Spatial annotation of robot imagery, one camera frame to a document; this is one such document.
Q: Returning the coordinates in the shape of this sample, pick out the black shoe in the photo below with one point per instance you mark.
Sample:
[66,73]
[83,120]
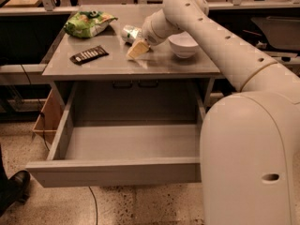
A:
[14,190]

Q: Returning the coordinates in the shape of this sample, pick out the brown cardboard box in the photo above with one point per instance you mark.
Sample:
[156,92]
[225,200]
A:
[49,118]

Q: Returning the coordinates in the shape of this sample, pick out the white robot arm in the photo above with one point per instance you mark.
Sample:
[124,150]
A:
[248,140]

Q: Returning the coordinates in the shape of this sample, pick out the green chip bag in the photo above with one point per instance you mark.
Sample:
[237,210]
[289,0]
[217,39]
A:
[88,24]

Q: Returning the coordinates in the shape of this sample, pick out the dark snack bar wrapper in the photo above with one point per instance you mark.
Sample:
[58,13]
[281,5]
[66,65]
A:
[88,55]

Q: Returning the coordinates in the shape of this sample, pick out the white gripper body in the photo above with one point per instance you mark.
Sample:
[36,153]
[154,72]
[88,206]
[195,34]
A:
[151,33]

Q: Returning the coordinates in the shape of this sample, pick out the green silver 7up can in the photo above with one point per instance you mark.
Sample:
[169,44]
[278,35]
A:
[130,33]

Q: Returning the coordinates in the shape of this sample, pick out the white ceramic bowl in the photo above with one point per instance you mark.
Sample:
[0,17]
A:
[183,45]

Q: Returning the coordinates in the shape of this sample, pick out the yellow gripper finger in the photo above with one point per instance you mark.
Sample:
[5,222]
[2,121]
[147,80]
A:
[139,47]

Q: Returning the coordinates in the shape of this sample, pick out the grey open top drawer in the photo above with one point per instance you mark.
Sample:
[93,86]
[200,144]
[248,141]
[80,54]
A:
[114,136]

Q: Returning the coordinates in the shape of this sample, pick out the grey counter cabinet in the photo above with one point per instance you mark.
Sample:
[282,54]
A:
[158,63]

